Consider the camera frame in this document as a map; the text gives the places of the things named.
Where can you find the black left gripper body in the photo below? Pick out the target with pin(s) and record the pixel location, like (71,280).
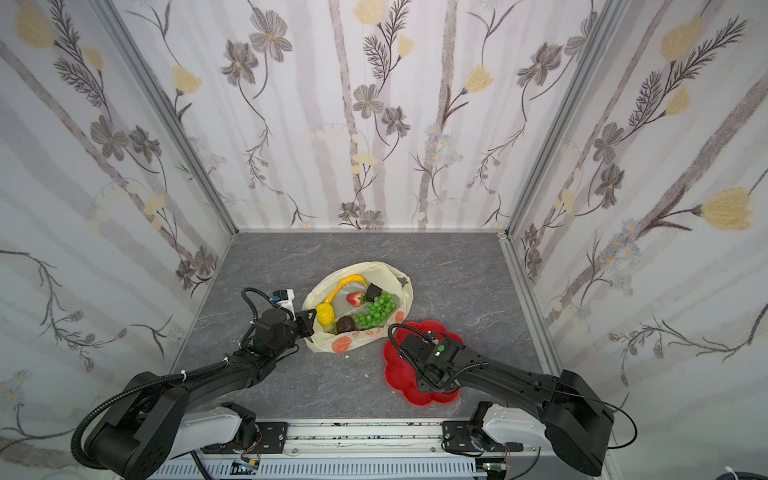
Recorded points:
(306,323)

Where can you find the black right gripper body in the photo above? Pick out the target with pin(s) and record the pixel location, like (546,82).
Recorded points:
(413,366)

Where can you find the red flower-shaped plastic bowl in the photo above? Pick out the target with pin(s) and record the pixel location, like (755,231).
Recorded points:
(400,376)

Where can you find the yellow fake lemon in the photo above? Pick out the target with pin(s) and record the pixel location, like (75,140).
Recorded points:
(325,314)

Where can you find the dark brown fake fruit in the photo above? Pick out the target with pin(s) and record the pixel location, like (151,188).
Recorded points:
(346,324)

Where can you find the fake red strawberry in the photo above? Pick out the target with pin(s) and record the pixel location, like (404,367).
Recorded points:
(356,299)

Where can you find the small black fake fruit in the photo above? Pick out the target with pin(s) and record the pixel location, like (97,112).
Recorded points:
(373,292)

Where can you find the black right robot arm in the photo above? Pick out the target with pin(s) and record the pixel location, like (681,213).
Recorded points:
(577,423)

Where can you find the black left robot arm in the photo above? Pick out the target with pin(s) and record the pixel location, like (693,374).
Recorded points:
(155,418)

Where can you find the green fake grape bunch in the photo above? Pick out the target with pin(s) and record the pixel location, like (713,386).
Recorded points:
(376,312)

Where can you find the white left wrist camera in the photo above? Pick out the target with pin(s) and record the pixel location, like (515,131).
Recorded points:
(284,298)

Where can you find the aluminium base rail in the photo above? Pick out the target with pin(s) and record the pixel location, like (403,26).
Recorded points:
(420,448)

